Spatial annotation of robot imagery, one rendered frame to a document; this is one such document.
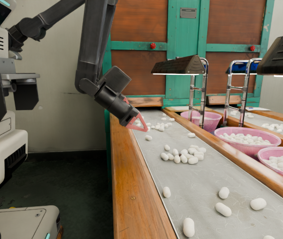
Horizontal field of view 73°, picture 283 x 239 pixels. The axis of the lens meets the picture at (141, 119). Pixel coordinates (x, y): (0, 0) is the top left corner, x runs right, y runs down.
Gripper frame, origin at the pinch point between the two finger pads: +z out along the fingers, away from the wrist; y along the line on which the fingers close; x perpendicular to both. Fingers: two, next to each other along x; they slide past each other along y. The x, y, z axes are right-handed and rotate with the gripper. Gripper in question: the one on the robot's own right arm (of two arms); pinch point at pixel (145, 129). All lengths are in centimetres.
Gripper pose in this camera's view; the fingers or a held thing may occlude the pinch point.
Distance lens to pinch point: 65.2
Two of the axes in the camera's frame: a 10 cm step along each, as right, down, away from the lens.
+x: -6.4, 7.7, 0.7
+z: 7.5, 6.0, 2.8
